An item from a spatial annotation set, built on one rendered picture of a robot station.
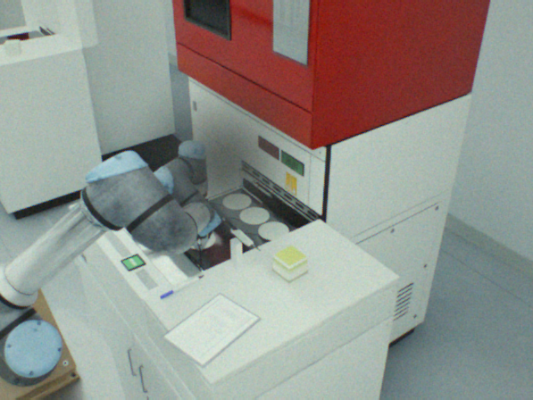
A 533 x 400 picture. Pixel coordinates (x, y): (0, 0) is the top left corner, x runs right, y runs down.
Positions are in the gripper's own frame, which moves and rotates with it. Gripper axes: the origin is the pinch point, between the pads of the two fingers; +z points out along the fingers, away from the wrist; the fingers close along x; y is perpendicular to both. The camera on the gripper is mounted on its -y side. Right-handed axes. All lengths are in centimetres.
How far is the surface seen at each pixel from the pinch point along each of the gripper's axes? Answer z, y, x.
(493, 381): 91, 10, -121
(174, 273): 3.3, -7.5, 7.9
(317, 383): 19, -40, -31
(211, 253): 1.4, -1.0, -3.4
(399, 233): 19, 26, -74
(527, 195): 47, 87, -163
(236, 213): 1.3, 19.6, -12.3
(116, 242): -4.3, -0.2, 25.0
